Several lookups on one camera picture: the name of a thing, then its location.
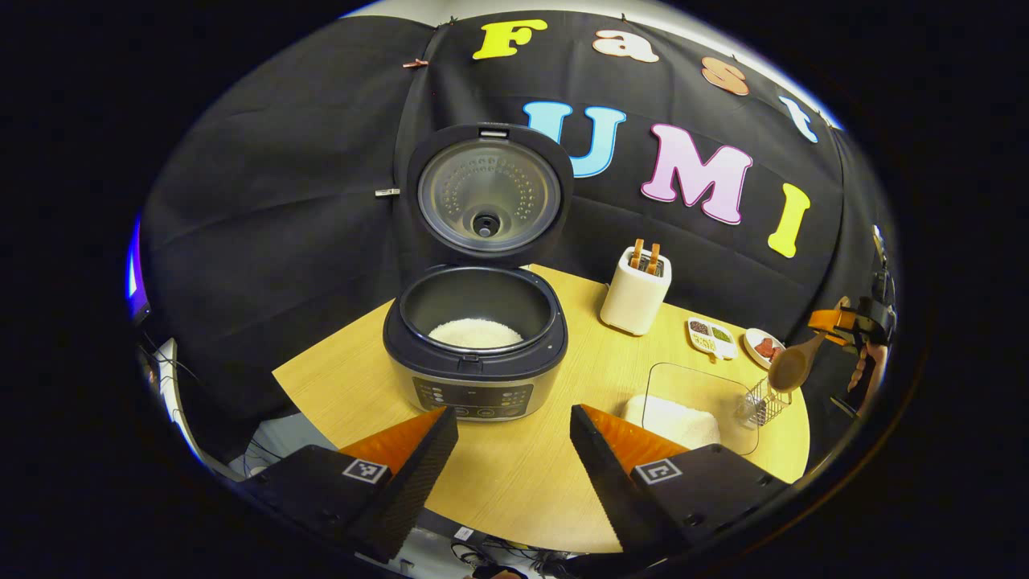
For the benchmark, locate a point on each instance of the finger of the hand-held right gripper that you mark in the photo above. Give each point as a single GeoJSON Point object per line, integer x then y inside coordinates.
{"type": "Point", "coordinates": [828, 320]}

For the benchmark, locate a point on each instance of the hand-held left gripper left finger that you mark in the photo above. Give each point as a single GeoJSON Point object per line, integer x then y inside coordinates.
{"type": "Point", "coordinates": [414, 482]}

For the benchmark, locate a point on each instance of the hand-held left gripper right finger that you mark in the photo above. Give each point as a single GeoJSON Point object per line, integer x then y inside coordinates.
{"type": "Point", "coordinates": [607, 482]}

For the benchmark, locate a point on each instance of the wooden spoon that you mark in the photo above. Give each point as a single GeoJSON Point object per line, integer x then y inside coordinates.
{"type": "Point", "coordinates": [792, 366]}

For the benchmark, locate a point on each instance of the white rice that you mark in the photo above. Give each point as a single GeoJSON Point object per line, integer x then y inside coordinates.
{"type": "Point", "coordinates": [474, 334]}
{"type": "Point", "coordinates": [675, 422]}

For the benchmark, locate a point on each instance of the dark grey rice cooker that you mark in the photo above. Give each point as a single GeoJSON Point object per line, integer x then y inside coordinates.
{"type": "Point", "coordinates": [474, 386]}

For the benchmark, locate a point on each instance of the clear plastic rice container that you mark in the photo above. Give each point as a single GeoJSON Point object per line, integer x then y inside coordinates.
{"type": "Point", "coordinates": [691, 382]}

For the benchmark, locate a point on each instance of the red meat piece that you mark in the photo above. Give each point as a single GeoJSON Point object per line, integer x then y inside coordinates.
{"type": "Point", "coordinates": [773, 351]}
{"type": "Point", "coordinates": [761, 346]}

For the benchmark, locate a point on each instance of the white round plate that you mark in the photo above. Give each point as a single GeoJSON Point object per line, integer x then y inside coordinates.
{"type": "Point", "coordinates": [756, 358]}

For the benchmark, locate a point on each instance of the white divided bean dish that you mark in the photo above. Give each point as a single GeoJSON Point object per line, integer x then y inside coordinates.
{"type": "Point", "coordinates": [711, 338]}

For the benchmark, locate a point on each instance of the white toaster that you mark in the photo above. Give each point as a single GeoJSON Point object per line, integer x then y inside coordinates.
{"type": "Point", "coordinates": [631, 301]}

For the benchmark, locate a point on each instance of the toasted bread slice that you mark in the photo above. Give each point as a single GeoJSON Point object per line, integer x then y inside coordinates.
{"type": "Point", "coordinates": [653, 259]}
{"type": "Point", "coordinates": [637, 253]}

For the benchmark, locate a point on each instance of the blue lit screen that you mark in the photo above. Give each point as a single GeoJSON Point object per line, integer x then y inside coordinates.
{"type": "Point", "coordinates": [133, 265]}

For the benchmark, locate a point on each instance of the white metal frame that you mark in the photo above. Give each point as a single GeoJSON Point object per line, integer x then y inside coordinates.
{"type": "Point", "coordinates": [178, 402]}

